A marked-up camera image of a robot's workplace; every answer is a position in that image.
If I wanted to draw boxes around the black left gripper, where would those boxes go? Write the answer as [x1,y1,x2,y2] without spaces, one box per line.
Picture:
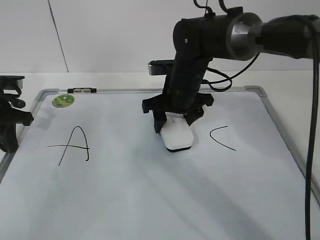
[0,88,34,153]

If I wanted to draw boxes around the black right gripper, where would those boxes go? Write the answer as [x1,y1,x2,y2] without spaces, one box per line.
[142,56,213,133]

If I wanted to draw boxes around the white eraser with black felt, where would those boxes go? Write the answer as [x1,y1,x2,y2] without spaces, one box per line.
[160,116,194,152]

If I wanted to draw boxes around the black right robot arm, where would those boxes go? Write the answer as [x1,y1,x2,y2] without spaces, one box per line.
[142,7,320,133]

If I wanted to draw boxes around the black silver hanging clip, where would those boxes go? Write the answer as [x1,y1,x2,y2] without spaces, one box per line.
[67,87,97,94]

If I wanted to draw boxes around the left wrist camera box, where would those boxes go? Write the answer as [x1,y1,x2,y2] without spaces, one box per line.
[0,75,25,90]

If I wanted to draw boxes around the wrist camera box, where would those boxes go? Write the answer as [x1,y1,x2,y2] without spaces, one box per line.
[148,59,175,76]
[0,75,25,90]

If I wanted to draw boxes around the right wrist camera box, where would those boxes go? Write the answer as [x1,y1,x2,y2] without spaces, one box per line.
[148,59,175,76]

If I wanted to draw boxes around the white whiteboard with grey frame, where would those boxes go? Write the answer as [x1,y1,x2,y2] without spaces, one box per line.
[0,86,305,240]

